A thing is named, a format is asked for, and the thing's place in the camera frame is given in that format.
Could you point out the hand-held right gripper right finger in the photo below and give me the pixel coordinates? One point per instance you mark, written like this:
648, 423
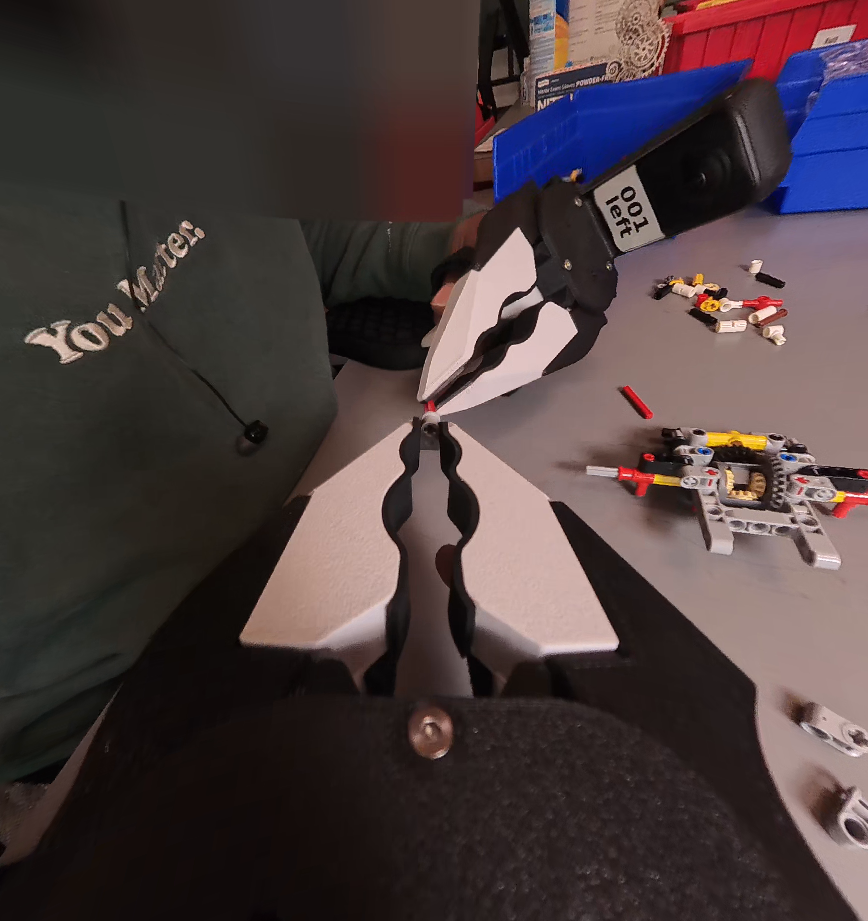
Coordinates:
534, 575

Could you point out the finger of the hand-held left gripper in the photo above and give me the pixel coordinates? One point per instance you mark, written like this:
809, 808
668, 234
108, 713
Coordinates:
477, 309
534, 345

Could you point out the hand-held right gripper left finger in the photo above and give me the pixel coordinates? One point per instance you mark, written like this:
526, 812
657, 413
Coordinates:
318, 568

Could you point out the grey lego connector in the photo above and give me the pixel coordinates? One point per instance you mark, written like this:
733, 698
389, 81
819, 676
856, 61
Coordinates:
855, 820
829, 727
429, 429

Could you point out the person's left forearm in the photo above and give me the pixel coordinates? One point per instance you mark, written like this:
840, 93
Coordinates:
376, 259

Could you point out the scattered white and coloured lego parts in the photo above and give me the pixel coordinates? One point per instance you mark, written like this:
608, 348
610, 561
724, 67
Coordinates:
729, 326

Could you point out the yellow grey lego gear assembly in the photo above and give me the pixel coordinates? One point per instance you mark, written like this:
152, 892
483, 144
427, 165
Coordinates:
757, 529

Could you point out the person's left hand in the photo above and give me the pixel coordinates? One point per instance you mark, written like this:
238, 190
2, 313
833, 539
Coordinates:
466, 232

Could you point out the black textured pad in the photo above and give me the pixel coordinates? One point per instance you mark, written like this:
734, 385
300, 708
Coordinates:
376, 334

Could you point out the stacked blue storage bins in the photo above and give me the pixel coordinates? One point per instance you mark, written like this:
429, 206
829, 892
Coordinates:
851, 144

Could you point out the red plastic bin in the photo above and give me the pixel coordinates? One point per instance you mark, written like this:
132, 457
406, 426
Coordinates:
765, 29

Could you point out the ornate gear pattern object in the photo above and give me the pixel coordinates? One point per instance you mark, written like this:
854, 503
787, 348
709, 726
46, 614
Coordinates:
639, 43

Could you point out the white blue glove box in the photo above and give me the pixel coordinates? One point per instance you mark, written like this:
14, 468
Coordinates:
570, 86

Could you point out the blue plastic bin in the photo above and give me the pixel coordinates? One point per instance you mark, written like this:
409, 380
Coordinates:
549, 144

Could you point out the blue orange wipes box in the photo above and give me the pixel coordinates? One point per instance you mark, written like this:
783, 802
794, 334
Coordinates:
549, 36

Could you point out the person in green sweatshirt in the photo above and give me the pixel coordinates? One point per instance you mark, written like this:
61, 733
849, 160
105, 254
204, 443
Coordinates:
117, 504

